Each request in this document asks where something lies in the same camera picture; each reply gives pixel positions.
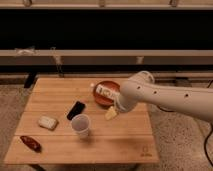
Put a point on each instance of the dark red snack packet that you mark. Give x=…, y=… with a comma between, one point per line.
x=31, y=143

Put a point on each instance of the white wrapped snack bar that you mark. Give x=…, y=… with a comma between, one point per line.
x=47, y=122

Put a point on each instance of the pale yellow block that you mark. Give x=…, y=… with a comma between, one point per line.
x=111, y=113

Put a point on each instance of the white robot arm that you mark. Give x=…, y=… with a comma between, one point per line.
x=141, y=87

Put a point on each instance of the white bottle on plate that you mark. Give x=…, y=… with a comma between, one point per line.
x=105, y=91

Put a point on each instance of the wooden table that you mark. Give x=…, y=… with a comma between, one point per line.
x=128, y=138

